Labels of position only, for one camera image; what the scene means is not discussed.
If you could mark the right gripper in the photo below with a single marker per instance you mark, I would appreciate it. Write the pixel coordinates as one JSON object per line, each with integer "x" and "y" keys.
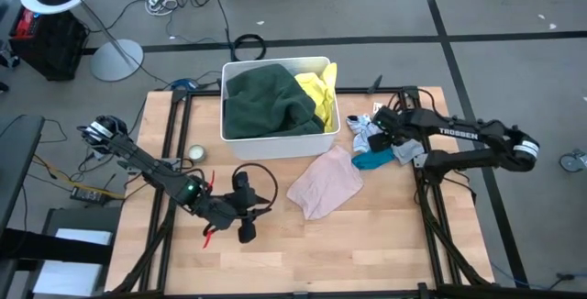
{"x": 383, "y": 142}

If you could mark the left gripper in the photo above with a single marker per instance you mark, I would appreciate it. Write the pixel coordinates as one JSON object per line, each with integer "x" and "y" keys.
{"x": 224, "y": 212}

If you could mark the teal sock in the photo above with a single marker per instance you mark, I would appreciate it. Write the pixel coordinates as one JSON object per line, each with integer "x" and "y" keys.
{"x": 371, "y": 160}

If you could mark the white blue striped sock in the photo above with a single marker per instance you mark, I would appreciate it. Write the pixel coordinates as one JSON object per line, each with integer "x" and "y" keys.
{"x": 362, "y": 134}

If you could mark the light pink garment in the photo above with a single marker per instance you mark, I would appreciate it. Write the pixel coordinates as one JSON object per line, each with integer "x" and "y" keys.
{"x": 325, "y": 184}

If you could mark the yellow garment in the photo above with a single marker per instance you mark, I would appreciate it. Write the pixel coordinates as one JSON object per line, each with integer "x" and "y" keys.
{"x": 321, "y": 92}

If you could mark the dark green garment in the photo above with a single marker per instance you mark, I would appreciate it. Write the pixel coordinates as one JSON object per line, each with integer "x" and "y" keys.
{"x": 270, "y": 102}

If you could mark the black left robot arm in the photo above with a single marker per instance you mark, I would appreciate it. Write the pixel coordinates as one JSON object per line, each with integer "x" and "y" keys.
{"x": 137, "y": 161}

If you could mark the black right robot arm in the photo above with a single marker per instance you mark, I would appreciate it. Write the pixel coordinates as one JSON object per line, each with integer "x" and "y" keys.
{"x": 458, "y": 133}

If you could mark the small printed white card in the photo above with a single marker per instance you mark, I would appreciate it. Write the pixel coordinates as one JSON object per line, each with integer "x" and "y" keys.
{"x": 378, "y": 107}

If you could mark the black pointed plastic part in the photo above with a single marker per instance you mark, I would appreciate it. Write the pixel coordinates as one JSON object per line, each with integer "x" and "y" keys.
{"x": 376, "y": 85}

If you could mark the white woven laundry bin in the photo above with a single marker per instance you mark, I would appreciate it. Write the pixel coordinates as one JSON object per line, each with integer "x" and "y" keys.
{"x": 280, "y": 150}

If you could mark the black power supply box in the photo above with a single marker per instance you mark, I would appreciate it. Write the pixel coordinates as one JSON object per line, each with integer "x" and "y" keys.
{"x": 89, "y": 196}

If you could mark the grey cart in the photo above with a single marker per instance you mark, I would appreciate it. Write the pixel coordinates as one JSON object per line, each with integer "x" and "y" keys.
{"x": 82, "y": 218}

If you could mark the grey caster wheel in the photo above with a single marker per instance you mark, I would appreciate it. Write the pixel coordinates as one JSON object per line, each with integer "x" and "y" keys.
{"x": 571, "y": 161}

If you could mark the white floor lamp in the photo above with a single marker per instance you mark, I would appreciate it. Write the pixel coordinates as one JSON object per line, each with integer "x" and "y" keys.
{"x": 117, "y": 60}

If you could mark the black desk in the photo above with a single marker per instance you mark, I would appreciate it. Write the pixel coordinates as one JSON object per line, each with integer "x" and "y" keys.
{"x": 18, "y": 161}

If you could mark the black equipment case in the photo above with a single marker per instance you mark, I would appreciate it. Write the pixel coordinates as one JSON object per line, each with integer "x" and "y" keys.
{"x": 50, "y": 47}

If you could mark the red tool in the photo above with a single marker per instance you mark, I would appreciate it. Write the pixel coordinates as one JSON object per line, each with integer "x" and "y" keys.
{"x": 25, "y": 17}

